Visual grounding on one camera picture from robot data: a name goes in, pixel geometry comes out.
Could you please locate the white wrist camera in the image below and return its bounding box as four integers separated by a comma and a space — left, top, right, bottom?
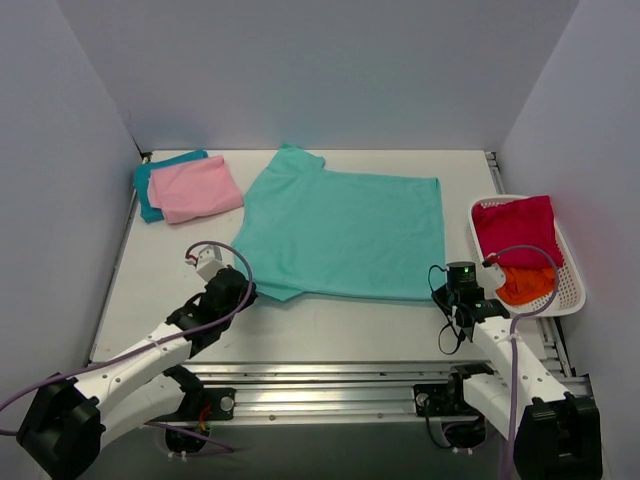
481, 253, 507, 300
185, 246, 226, 282

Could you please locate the teal folded t shirt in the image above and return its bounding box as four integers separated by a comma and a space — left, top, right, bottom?
133, 150, 208, 224

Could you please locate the mint green t shirt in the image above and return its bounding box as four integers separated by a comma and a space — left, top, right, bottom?
232, 145, 445, 302

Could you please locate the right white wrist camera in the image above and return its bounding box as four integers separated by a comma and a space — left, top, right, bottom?
481, 253, 507, 300

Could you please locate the white plastic basket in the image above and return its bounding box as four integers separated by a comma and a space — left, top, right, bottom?
468, 195, 586, 316

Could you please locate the pink folded t shirt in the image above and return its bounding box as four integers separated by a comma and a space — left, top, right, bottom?
147, 156, 243, 224

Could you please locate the orange t shirt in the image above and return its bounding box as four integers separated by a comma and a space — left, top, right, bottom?
496, 267, 556, 306

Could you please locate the magenta t shirt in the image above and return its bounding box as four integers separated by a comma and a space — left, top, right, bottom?
471, 195, 564, 268

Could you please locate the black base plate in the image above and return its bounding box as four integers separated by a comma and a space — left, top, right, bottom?
155, 387, 236, 423
412, 383, 479, 418

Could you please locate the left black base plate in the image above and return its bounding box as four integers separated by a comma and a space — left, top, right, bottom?
155, 387, 236, 423

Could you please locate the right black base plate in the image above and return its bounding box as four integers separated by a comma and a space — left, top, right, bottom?
412, 383, 479, 418

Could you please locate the thin black cable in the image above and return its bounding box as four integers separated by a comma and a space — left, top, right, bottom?
427, 264, 469, 356

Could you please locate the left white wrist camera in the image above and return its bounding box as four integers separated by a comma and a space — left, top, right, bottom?
185, 246, 226, 282

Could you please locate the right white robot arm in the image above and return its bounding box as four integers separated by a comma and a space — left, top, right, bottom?
432, 261, 604, 479

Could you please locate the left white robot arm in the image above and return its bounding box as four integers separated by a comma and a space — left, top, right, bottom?
16, 267, 257, 479

